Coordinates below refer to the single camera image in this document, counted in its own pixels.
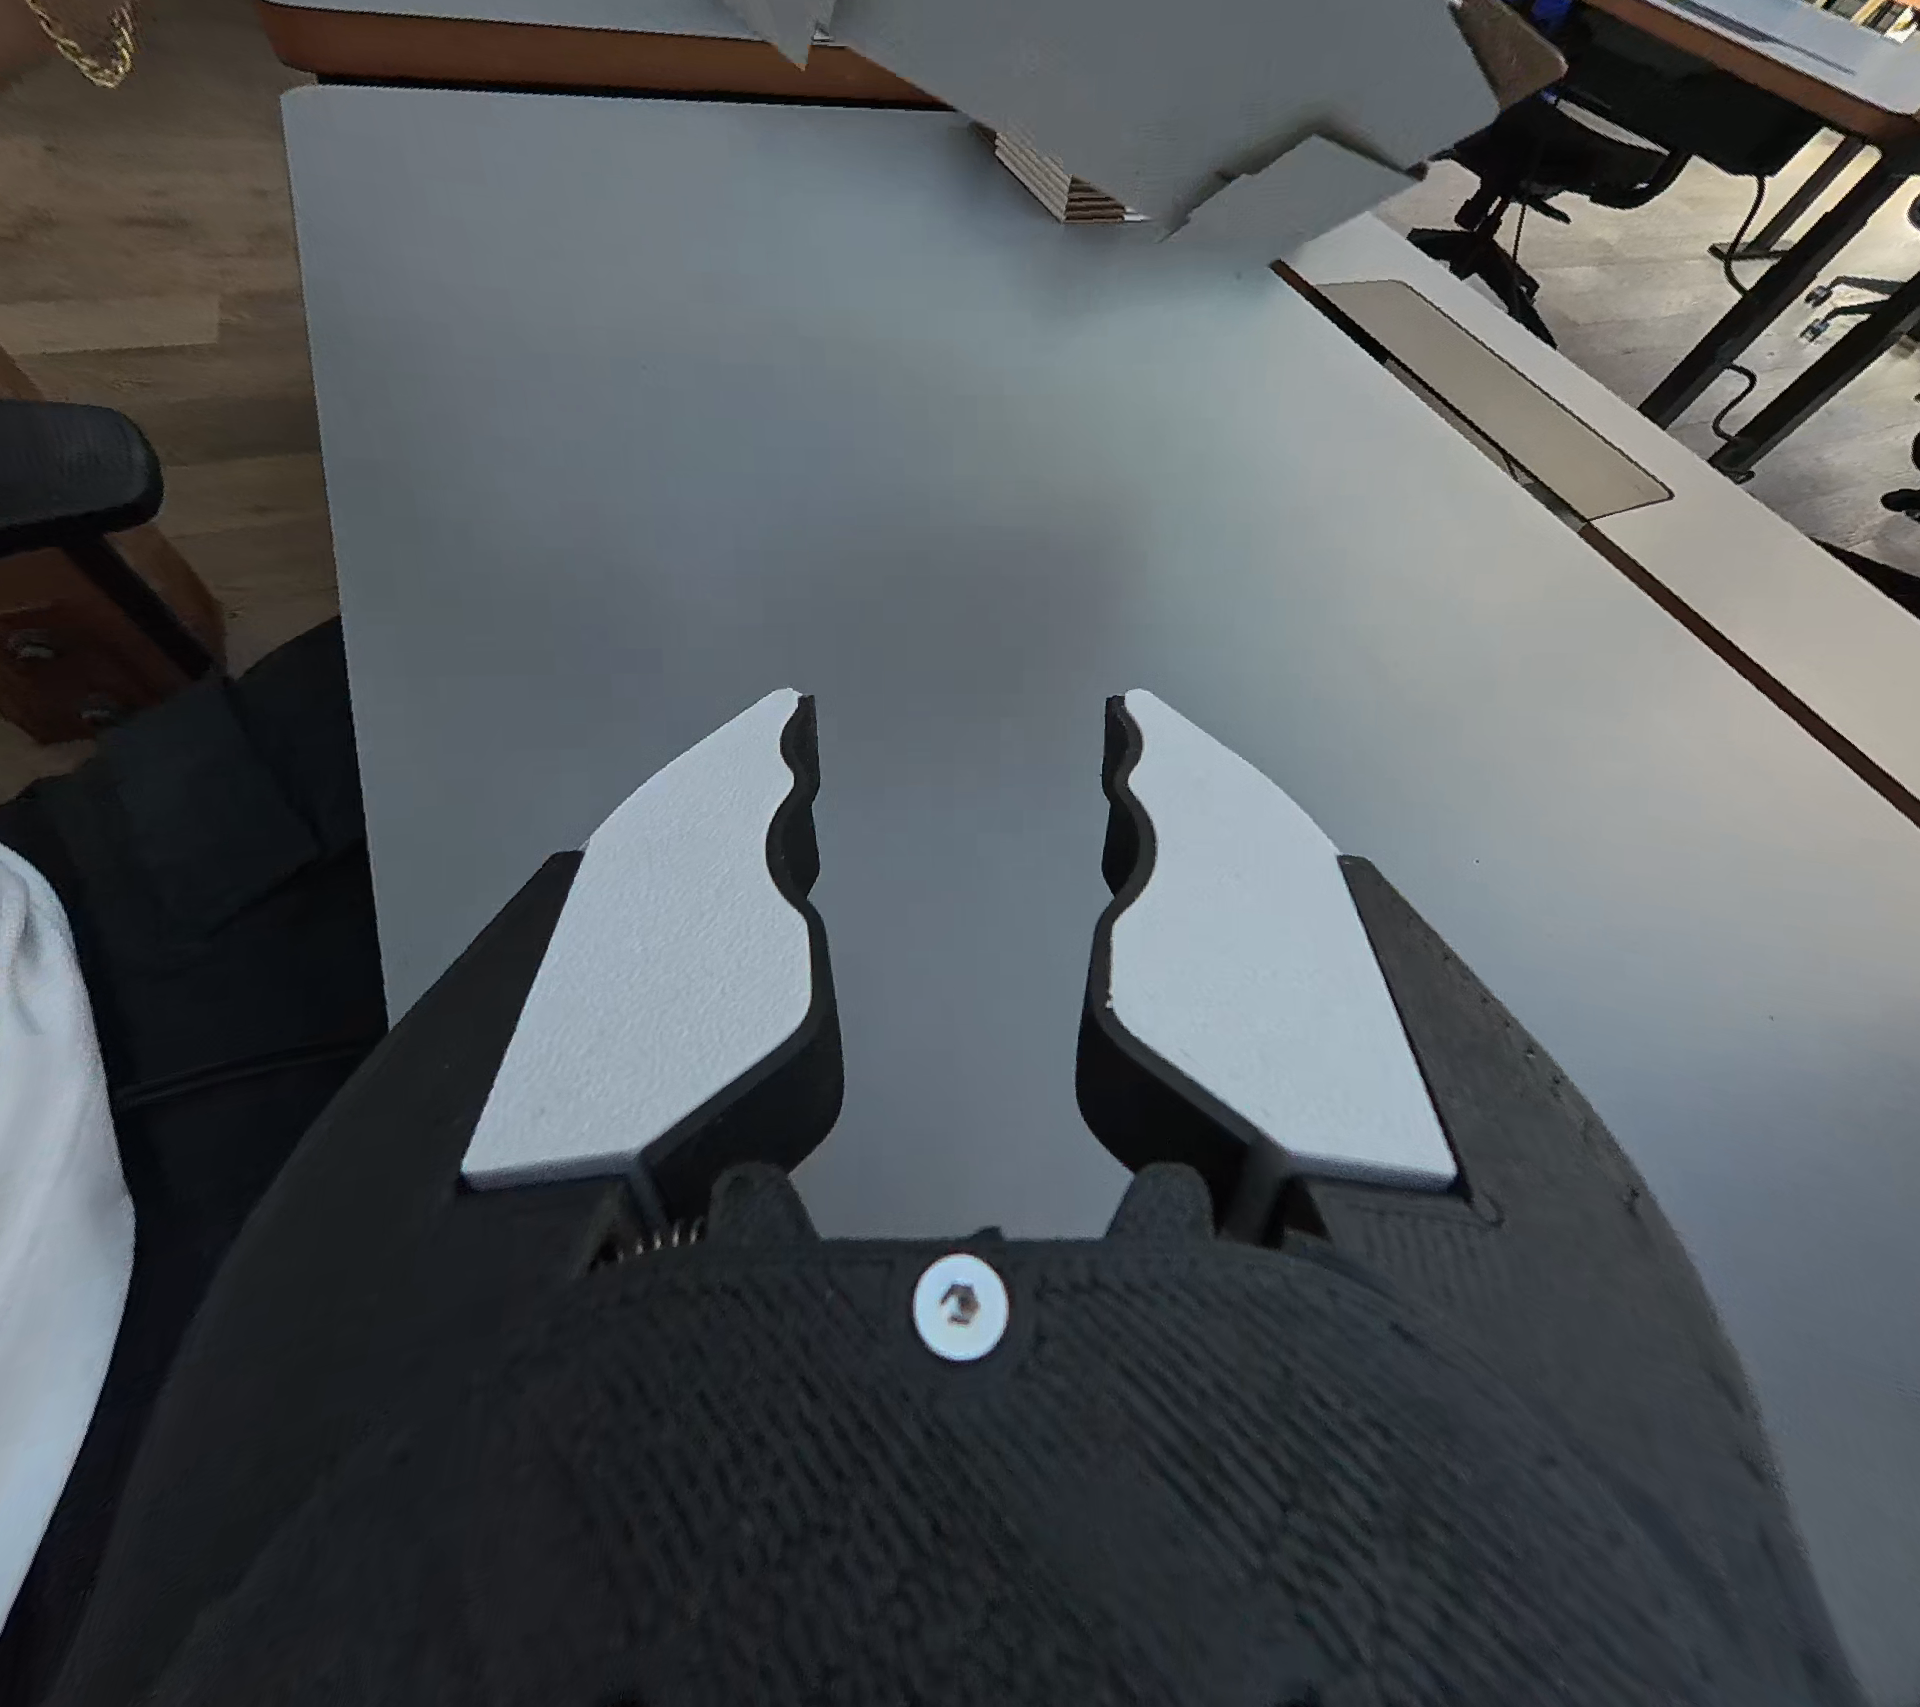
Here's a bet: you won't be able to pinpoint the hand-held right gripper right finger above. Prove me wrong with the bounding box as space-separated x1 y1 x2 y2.
1074 687 1460 1223

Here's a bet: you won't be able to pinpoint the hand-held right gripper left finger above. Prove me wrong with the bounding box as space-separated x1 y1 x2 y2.
461 687 846 1217

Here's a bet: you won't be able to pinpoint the person's black pants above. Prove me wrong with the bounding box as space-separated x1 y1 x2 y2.
0 619 396 1707

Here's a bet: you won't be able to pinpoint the person's white shirt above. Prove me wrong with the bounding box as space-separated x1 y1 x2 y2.
0 843 141 1521

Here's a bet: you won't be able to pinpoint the stack of flat white boxes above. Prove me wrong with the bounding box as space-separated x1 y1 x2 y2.
979 124 1160 228

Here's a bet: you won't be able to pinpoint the brown wooden furniture piece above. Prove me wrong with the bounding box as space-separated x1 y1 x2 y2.
0 526 230 751

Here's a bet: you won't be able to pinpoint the black mesh chair armrest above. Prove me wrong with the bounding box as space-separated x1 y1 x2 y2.
0 398 169 558

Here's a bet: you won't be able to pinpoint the black office chair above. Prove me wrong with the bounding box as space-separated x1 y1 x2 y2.
1406 80 1704 348

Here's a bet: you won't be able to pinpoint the gold chain bracelet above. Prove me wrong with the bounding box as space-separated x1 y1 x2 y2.
0 0 141 90

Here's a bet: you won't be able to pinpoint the grey desk with cable flap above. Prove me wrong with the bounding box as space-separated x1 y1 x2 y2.
1273 214 1920 827

